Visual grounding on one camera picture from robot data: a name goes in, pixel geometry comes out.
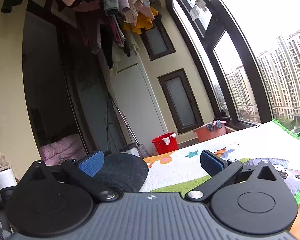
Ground black fleece garment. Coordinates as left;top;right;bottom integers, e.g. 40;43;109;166
94;153;149;194

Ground hanging clothes on rack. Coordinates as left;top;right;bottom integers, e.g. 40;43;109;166
0;0;171;70

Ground pink floral bedding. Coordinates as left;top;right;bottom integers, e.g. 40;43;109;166
39;134;87;166

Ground cartoon printed play mat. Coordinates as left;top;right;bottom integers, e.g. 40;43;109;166
140;120;300;203

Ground pink plastic tub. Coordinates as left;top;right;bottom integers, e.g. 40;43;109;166
193;121;226;142

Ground grey cloths on tub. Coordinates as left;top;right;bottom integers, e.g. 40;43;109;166
206;120;223;132

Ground white bin with black lid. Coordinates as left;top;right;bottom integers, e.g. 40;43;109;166
119;143;140;157

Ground white cloth on bucket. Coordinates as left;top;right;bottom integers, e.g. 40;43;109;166
161;133;177;146

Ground red plastic bucket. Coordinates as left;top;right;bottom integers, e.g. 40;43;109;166
152;132;178;155

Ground dark framed frosted window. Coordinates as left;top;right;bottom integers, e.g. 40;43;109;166
158;69;204;134

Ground white paper roll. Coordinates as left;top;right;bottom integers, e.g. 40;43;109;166
0;165;17;190

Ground white cloths on hanger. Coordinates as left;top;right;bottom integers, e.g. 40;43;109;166
190;0;211;21

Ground mop with metal handle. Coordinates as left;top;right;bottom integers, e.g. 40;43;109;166
108;93;150;158

